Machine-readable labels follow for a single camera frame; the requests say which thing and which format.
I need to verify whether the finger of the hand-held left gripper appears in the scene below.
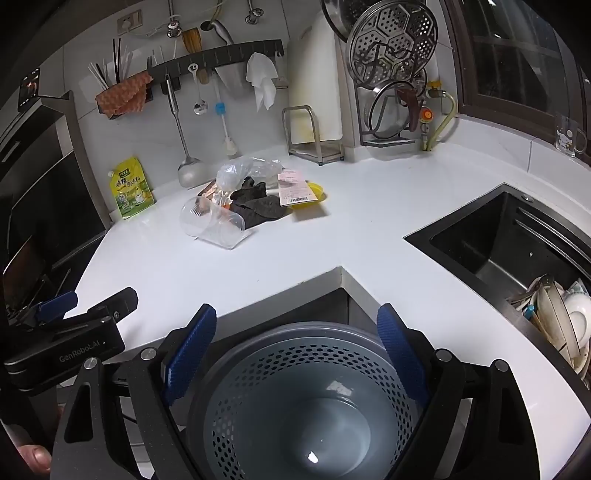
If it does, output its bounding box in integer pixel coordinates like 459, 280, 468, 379
7, 291, 79, 329
60, 286, 139, 335

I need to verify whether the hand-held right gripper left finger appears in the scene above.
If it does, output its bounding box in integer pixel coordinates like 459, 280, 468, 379
51, 304, 218, 480

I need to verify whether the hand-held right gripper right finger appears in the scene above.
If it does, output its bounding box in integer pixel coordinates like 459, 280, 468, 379
376, 304, 541, 480

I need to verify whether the grey perforated plastic basket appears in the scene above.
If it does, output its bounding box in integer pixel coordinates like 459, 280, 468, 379
185, 320, 437, 480

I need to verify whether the clear plastic cup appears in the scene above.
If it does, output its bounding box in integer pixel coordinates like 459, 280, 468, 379
180, 196, 246, 251

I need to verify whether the brown snack wrapper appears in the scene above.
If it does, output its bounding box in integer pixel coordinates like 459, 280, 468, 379
196, 180, 232, 208

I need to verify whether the dark grey sponge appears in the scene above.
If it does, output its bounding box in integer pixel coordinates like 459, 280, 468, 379
228, 176, 294, 230

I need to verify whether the clear plastic bag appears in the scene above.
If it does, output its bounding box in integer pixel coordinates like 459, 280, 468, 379
216, 156, 283, 204

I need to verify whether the yellow plastic lid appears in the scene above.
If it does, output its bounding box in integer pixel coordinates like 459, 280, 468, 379
291, 181, 328, 210

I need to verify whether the pink paper tag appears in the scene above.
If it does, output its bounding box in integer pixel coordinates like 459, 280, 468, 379
277, 170, 317, 208

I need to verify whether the person's left hand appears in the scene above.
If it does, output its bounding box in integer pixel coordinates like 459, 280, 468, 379
14, 443, 52, 476

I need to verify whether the dark wok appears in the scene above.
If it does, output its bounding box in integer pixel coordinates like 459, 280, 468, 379
2, 235, 51, 310

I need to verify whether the yellow green seasoning pouch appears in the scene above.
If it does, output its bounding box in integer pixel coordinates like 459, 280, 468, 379
108, 157, 157, 220

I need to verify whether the black range hood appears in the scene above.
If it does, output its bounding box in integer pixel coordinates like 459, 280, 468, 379
0, 90, 112, 278

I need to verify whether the black kitchen sink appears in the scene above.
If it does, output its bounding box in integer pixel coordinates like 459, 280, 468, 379
403, 182, 591, 384

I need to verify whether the steel spatula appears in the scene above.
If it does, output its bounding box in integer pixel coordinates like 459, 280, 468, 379
165, 74, 209, 188

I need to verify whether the pile of dirty dishes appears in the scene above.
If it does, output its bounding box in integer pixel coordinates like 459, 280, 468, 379
508, 273, 591, 374

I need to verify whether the orange dishcloth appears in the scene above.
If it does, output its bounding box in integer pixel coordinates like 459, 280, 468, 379
95, 71, 154, 118

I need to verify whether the steel spoon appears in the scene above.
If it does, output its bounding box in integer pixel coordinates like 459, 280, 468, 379
191, 65, 209, 116

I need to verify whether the steel lid rack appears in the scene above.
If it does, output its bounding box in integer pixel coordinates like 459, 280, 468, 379
353, 69, 430, 148

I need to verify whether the white bottle brush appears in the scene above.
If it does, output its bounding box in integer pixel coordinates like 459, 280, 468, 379
211, 69, 238, 160

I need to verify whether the steel cutting board stand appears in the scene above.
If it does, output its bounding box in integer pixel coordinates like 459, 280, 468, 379
281, 105, 345, 164

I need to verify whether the bundle of chopsticks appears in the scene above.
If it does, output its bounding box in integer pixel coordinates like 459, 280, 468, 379
88, 38, 137, 90

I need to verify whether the glass pot lid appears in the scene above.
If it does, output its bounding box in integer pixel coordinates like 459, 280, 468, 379
367, 80, 423, 139

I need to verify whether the brass gas valve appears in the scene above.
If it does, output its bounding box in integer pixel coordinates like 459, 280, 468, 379
418, 79, 444, 137

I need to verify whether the steel kitchen knife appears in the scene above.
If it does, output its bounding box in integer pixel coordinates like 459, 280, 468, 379
201, 18, 252, 100

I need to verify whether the white cloth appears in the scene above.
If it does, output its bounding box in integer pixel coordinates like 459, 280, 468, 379
246, 52, 278, 112

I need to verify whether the printed glass cup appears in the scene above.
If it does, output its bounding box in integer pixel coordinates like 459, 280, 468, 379
554, 113, 588, 158

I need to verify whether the white cutting board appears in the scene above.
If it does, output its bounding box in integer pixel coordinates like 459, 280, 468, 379
287, 21, 352, 144

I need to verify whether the perforated steel steamer plate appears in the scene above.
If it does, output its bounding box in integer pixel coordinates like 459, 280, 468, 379
346, 2, 439, 86

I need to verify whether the steel pot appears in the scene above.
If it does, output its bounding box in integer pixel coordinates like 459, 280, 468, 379
320, 0, 393, 42

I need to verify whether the brown utensil handle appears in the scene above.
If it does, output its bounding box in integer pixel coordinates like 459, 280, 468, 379
394, 87, 422, 132

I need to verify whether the yellow gas hose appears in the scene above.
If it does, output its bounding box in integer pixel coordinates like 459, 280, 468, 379
422, 92, 459, 152

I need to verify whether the dark wall rail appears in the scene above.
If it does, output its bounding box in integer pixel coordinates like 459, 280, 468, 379
147, 39, 284, 88

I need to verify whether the white wall socket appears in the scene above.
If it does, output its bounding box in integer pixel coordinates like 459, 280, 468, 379
117, 11, 141, 35

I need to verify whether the dark window frame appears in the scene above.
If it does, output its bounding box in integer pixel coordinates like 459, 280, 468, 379
441, 0, 591, 153

